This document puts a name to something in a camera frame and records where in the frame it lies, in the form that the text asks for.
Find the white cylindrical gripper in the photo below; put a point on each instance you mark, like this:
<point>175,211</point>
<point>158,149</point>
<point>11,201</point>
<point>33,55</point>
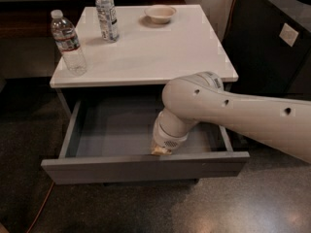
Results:
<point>167,141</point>

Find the grey top drawer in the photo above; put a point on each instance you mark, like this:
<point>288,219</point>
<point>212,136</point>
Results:
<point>110,141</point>

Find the clear water bottle red label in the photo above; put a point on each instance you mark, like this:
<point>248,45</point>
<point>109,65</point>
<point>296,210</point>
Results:
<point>67,41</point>

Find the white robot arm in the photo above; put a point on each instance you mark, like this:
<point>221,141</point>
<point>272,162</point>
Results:
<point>282,124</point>

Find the white-topped grey drawer cabinet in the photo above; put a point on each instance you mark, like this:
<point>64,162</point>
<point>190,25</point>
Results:
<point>145,57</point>

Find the clear water bottle blue label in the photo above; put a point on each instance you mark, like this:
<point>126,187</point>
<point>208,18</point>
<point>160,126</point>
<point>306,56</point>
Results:
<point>107,17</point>

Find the beige paper bowl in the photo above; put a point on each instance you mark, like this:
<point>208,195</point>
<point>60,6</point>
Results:
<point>160,14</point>

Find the black side cabinet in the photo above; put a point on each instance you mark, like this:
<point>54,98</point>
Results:
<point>265,64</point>

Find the white wall outlet plate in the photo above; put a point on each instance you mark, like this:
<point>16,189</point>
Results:
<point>288,34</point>

